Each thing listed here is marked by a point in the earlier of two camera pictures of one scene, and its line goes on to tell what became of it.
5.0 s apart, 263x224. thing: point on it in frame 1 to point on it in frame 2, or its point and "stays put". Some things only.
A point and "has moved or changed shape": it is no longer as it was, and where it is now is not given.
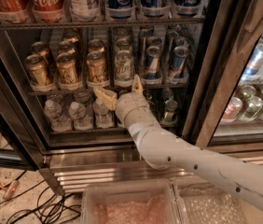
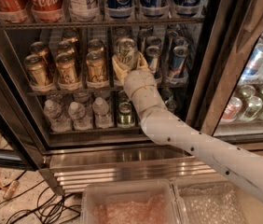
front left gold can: [35, 65] stays put
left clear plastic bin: [153, 202] stays put
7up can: [124, 68] has moved or changed shape
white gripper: [131, 106] to [138, 79]
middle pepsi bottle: [155, 0] stays put
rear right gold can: [96, 45] stays put
